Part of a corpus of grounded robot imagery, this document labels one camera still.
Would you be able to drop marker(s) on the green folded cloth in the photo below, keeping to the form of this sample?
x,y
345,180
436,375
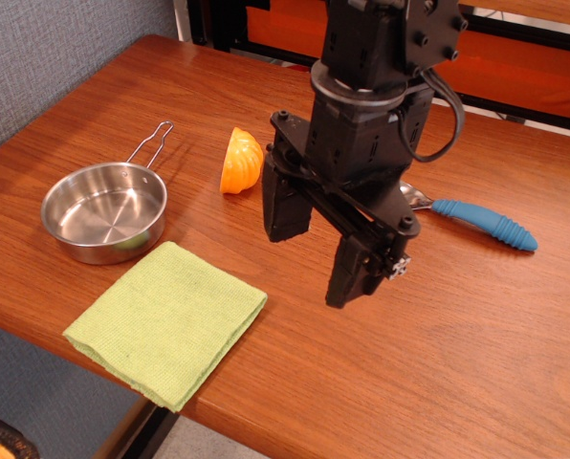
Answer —
x,y
166,324

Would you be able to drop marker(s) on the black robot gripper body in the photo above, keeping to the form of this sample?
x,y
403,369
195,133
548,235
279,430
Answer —
x,y
350,155

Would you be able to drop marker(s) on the small stainless steel pan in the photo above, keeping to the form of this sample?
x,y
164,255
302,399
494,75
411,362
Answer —
x,y
112,212

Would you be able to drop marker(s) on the orange plastic half fruit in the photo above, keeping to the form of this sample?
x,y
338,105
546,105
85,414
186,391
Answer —
x,y
242,164

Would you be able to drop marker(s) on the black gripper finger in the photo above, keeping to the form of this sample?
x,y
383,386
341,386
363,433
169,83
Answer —
x,y
358,269
286,211

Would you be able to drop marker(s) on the blue handled metal spoon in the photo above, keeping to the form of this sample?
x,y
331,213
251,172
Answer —
x,y
497,225

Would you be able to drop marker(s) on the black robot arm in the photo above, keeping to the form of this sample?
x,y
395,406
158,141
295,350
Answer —
x,y
373,87

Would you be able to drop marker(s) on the table leg frame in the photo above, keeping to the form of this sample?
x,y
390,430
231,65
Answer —
x,y
140,433

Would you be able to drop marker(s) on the orange black object bottom left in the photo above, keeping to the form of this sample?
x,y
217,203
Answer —
x,y
14,445

